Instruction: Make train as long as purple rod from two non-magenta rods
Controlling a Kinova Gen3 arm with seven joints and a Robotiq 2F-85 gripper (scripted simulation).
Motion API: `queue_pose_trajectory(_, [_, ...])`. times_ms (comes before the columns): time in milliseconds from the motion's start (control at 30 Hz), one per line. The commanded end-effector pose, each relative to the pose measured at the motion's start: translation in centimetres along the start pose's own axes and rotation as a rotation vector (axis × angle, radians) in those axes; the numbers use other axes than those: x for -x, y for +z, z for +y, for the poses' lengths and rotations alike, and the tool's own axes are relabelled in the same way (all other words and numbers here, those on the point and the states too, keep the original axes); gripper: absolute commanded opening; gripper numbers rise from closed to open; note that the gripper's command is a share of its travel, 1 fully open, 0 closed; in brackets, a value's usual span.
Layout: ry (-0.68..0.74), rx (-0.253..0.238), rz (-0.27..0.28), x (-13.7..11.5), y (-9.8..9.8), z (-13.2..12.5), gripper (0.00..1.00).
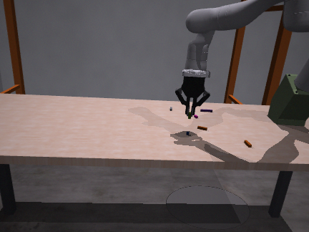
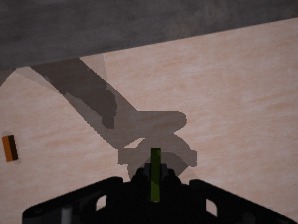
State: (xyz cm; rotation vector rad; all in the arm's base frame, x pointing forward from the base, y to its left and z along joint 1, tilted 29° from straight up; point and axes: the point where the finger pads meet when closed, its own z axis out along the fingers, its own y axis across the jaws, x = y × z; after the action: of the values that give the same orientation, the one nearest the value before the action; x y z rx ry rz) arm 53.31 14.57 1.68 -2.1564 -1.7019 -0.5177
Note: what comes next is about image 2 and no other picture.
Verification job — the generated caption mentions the orange rod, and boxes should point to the orange rod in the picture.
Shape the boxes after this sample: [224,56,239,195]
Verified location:
[2,135,18,162]

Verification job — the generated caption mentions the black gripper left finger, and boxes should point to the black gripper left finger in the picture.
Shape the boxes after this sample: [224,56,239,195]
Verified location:
[22,163,151,224]

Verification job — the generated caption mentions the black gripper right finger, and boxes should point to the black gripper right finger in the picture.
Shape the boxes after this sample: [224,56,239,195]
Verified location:
[159,163,298,224]

